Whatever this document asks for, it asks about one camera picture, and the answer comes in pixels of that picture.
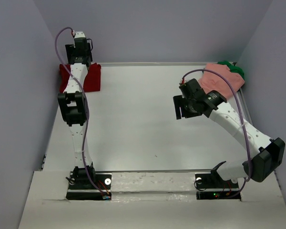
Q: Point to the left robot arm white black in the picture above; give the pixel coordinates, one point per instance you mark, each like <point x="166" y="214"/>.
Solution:
<point x="74" y="109"/>

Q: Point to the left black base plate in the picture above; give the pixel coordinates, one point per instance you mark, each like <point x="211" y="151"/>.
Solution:
<point x="86" y="191"/>

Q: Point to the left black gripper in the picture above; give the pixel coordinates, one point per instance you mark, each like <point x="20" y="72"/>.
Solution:
<point x="69" y="49"/>

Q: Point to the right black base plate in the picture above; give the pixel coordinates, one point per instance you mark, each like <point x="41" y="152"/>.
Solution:
<point x="209" y="187"/>

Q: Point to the dark red t shirt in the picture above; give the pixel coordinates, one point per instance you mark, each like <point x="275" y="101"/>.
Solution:
<point x="92" y="82"/>

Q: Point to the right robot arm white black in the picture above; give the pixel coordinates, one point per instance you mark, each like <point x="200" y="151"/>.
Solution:
<point x="266" y="154"/>

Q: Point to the green t shirt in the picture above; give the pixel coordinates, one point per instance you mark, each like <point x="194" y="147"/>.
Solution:
<point x="233" y="68"/>

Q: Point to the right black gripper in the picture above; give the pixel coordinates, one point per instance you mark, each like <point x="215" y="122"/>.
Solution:
<point x="178" y="101"/>

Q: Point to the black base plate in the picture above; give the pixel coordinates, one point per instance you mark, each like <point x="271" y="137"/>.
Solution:
<point x="209" y="187"/>
<point x="86" y="191"/>

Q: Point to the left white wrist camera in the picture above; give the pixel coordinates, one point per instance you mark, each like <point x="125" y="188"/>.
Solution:
<point x="78" y="34"/>

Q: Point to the pink t shirt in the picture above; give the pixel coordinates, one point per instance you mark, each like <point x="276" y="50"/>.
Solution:
<point x="210" y="81"/>

